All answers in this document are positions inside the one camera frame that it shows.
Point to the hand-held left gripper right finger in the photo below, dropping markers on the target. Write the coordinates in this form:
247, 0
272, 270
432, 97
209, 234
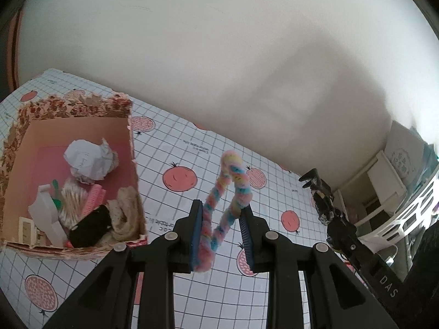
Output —
247, 243

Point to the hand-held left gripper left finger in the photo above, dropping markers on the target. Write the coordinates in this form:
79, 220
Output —
196, 236

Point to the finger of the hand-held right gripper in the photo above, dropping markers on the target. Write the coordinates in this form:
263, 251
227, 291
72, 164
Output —
344, 236

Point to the pastel twisted chenille loop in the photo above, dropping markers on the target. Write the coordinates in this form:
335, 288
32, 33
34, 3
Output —
212, 205

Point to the black cloth item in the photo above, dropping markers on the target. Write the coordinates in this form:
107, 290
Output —
91, 226

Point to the pink hair roller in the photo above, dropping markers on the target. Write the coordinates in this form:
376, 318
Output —
92, 200

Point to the white paper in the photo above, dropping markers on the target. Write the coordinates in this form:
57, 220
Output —
89, 159

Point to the white plastic bottle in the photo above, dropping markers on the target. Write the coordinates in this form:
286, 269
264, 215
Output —
43, 212

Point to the small beige box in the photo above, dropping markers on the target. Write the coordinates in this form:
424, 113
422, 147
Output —
27, 229

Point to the floral cardboard box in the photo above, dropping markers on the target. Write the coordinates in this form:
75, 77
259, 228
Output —
34, 137

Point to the white plastic basket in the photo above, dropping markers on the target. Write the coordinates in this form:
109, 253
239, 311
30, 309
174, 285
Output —
404, 212

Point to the white shelf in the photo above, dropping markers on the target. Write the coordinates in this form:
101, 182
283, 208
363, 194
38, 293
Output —
384, 174

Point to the cream lace scrunchie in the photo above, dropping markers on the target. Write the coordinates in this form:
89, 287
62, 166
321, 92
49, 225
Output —
127, 212

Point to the pale printed box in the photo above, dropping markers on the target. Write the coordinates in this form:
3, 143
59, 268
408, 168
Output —
401, 150

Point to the pack of cotton swabs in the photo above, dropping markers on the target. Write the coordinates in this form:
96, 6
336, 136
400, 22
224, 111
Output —
70, 202

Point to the pink board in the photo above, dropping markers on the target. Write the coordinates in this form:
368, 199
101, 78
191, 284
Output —
13, 58

